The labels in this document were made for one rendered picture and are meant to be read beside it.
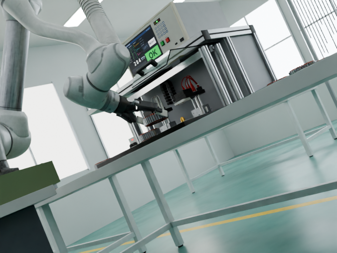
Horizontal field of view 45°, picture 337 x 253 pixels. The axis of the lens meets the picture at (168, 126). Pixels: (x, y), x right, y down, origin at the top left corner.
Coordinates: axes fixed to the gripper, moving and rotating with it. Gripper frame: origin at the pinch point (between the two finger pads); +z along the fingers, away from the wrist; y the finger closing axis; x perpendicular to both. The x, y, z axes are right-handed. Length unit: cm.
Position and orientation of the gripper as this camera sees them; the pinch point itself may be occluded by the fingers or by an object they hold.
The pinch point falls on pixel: (154, 117)
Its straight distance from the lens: 171.2
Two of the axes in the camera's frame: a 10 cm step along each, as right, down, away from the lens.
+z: 7.6, 2.7, 5.9
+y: 6.5, -3.2, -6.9
